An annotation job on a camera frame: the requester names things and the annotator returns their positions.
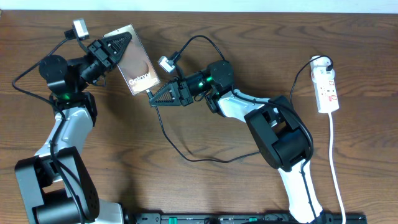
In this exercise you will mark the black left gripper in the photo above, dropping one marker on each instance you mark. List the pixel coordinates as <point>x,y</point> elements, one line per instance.
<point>104,48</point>

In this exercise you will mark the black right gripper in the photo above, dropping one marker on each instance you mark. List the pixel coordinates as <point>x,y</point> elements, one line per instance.
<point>180,93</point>

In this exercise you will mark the grey Galaxy smartphone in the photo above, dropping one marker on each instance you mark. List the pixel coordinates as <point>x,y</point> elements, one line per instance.
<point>135,64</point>

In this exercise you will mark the white power strip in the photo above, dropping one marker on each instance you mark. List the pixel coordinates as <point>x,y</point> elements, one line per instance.
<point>322,75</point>

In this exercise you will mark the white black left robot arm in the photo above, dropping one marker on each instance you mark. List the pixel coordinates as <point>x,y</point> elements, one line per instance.
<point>54,183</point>

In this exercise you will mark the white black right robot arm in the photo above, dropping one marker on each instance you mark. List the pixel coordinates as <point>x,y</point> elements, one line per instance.
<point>280,135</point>

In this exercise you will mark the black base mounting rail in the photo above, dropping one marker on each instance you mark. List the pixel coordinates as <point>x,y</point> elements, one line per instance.
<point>284,217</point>

